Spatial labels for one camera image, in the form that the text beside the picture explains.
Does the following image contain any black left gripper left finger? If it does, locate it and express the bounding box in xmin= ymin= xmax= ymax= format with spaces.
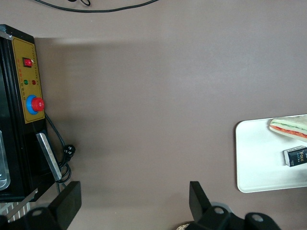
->
xmin=25 ymin=181 xmax=83 ymax=230

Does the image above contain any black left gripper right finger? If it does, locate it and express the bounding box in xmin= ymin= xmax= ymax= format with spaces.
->
xmin=189 ymin=181 xmax=233 ymax=230

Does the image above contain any beige plastic tray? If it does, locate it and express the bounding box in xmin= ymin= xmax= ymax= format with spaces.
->
xmin=235 ymin=115 xmax=307 ymax=194

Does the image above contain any black machine yellow panel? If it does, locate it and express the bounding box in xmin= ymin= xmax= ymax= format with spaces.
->
xmin=0 ymin=23 xmax=63 ymax=202

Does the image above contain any small black box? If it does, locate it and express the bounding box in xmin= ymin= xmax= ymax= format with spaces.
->
xmin=283 ymin=144 xmax=307 ymax=167

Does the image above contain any wrapped triangle sandwich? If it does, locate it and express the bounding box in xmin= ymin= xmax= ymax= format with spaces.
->
xmin=268 ymin=114 xmax=307 ymax=144

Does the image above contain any black machine power cable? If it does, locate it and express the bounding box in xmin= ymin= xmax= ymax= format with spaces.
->
xmin=44 ymin=112 xmax=78 ymax=194

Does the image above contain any white wire basket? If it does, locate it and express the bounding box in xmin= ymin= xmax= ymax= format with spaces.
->
xmin=0 ymin=200 xmax=32 ymax=224

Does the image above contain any long black cable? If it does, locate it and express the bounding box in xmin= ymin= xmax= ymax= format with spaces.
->
xmin=33 ymin=0 xmax=159 ymax=13

